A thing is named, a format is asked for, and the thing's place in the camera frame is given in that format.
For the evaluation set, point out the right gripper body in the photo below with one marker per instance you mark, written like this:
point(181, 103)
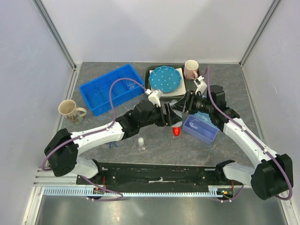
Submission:
point(198, 104)

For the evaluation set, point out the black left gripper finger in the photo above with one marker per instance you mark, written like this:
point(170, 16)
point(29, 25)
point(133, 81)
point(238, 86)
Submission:
point(176, 118)
point(168, 111)

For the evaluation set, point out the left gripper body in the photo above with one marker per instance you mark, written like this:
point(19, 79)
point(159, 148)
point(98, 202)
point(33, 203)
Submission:
point(157, 117)

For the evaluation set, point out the white plastic wash bottle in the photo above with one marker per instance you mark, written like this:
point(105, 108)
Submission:
point(176, 128)

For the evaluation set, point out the clear round glass flask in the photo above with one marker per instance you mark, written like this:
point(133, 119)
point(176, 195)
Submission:
point(141, 144)

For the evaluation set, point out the clear glass beaker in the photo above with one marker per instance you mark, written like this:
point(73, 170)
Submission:
point(130, 84)

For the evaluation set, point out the blue safety glasses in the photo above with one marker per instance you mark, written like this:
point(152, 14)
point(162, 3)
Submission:
point(110, 145)

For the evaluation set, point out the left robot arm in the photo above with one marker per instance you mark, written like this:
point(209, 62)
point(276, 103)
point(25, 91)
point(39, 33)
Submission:
point(64, 150)

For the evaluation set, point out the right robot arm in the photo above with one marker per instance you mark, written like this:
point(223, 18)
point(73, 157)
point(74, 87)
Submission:
point(271, 173)

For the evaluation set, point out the white square plate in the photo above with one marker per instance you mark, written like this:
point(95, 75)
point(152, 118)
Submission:
point(168, 80)

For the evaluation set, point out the purple blue drawer organizer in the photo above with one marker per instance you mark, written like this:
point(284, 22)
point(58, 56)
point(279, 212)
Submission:
point(200, 126)

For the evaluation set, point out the blue polka dot plate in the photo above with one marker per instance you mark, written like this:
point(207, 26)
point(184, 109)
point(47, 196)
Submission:
point(165, 78)

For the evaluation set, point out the pink ceramic mug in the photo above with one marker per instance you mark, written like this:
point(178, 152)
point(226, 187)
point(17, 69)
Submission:
point(191, 70)

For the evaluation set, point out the blue divided plastic bin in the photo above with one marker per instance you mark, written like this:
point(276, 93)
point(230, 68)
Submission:
point(96, 93)

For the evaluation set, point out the beige floral mug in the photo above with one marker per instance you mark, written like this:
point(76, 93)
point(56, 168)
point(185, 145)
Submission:
point(70, 111)

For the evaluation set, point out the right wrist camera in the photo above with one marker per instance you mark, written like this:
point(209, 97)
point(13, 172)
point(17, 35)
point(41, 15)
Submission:
point(201, 86)

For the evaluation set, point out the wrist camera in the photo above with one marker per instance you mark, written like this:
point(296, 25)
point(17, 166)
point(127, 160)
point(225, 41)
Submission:
point(154, 96)
point(201, 86)

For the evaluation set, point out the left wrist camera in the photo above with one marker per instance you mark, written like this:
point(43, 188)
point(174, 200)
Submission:
point(154, 96)

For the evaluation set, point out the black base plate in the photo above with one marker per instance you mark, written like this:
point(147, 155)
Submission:
point(144, 178)

